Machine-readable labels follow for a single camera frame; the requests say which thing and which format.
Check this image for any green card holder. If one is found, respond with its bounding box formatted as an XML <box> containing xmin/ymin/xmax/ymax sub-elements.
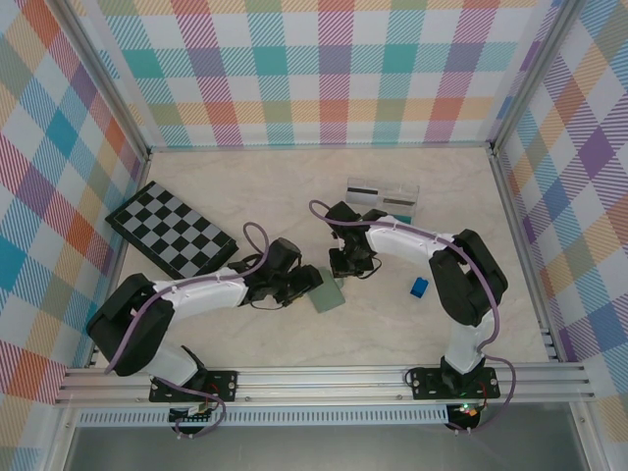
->
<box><xmin>306</xmin><ymin>267</ymin><xmax>347</xmax><ymax>315</ymax></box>

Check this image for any white card with black stripe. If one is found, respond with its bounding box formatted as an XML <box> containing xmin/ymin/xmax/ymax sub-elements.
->
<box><xmin>346</xmin><ymin>185</ymin><xmax>380</xmax><ymax>207</ymax></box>

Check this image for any pale card with dark stripe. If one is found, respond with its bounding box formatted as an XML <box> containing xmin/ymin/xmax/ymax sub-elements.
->
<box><xmin>382</xmin><ymin>185</ymin><xmax>418</xmax><ymax>207</ymax></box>

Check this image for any clear acrylic box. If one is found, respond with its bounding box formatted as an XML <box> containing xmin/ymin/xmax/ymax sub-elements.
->
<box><xmin>345</xmin><ymin>177</ymin><xmax>422</xmax><ymax>217</ymax></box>

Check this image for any black grey chessboard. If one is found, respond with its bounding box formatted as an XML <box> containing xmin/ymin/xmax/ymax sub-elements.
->
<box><xmin>104</xmin><ymin>180</ymin><xmax>240</xmax><ymax>281</ymax></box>

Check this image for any small circuit board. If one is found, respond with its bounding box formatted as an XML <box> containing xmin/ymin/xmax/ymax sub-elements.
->
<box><xmin>169</xmin><ymin>402</ymin><xmax>217</xmax><ymax>424</ymax></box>
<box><xmin>449</xmin><ymin>400</ymin><xmax>481</xmax><ymax>419</ymax></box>

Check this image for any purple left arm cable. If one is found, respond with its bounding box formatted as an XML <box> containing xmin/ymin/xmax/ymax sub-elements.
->
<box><xmin>104</xmin><ymin>221</ymin><xmax>276</xmax><ymax>441</ymax></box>

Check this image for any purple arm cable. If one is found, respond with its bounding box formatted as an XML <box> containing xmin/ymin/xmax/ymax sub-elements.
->
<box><xmin>104</xmin><ymin>221</ymin><xmax>276</xmax><ymax>441</ymax></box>
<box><xmin>308</xmin><ymin>198</ymin><xmax>517</xmax><ymax>436</ymax></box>

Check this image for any wide aluminium mounting rail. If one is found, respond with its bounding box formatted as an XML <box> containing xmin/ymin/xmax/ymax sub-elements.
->
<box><xmin>53</xmin><ymin>361</ymin><xmax>598</xmax><ymax>406</ymax></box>

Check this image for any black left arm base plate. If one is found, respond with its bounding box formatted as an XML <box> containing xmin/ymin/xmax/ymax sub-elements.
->
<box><xmin>148</xmin><ymin>370</ymin><xmax>239</xmax><ymax>404</ymax></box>

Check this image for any slotted grey cable duct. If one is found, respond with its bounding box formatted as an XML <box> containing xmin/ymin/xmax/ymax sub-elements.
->
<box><xmin>78</xmin><ymin>409</ymin><xmax>450</xmax><ymax>428</ymax></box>

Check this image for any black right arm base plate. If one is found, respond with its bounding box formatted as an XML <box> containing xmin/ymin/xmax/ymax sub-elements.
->
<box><xmin>406</xmin><ymin>366</ymin><xmax>499</xmax><ymax>401</ymax></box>

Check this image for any aluminium frame rail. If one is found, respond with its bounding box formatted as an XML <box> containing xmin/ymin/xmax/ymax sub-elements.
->
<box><xmin>85</xmin><ymin>154</ymin><xmax>151</xmax><ymax>369</ymax></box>
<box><xmin>488</xmin><ymin>146</ymin><xmax>563</xmax><ymax>367</ymax></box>

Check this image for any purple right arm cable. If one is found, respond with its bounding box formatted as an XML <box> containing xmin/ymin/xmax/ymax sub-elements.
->
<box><xmin>308</xmin><ymin>198</ymin><xmax>517</xmax><ymax>436</ymax></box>

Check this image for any aluminium frame post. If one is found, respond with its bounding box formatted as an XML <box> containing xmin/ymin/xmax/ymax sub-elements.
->
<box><xmin>488</xmin><ymin>0</ymin><xmax>590</xmax><ymax>153</ymax></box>
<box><xmin>57</xmin><ymin>0</ymin><xmax>151</xmax><ymax>163</ymax></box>

